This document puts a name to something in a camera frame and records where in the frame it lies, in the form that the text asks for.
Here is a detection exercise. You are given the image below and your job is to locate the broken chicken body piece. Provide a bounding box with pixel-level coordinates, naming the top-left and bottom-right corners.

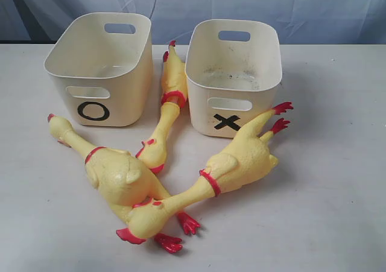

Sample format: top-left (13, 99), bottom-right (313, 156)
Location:
top-left (161, 40), bottom-right (188, 108)

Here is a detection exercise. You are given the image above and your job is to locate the yellow rubber chicken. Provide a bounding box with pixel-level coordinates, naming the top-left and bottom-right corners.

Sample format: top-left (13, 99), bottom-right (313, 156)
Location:
top-left (47, 113), bottom-right (201, 254)
top-left (116, 102), bottom-right (292, 253)

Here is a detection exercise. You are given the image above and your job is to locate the white bin marked X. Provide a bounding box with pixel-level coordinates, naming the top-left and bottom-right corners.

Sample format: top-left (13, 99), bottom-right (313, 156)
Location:
top-left (185, 19), bottom-right (282, 138)

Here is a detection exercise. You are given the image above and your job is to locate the white bin marked O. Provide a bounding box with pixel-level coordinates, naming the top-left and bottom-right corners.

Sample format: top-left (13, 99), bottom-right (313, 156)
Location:
top-left (44, 12), bottom-right (153, 127)

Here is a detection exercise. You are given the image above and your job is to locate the broken chicken head neck piece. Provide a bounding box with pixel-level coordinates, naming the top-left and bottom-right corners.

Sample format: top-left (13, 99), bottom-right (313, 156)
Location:
top-left (136, 96), bottom-right (180, 174)

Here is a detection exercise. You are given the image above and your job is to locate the blue grey backdrop cloth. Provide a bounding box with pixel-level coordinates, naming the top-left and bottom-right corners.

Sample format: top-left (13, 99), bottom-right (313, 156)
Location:
top-left (1, 0), bottom-right (385, 44)

